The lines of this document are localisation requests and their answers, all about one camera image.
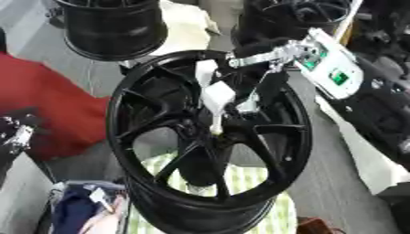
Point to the black spoked wheel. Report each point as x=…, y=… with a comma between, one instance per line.
x=152, y=91

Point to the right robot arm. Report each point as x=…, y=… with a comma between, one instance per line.
x=373, y=103

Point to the white pin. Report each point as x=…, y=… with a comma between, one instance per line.
x=217, y=97

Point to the brown bag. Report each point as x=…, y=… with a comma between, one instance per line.
x=317, y=226

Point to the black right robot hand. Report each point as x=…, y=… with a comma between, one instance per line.
x=250, y=82

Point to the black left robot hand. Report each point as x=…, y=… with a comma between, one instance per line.
x=18, y=137

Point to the blue and grey bag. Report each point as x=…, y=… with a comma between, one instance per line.
x=80, y=207

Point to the black wheel rim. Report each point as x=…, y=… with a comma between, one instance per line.
x=114, y=29
x=291, y=18

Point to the white cloth sheet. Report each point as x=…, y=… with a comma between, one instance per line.
x=184, y=27

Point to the white flat board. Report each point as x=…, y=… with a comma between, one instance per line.
x=368, y=158

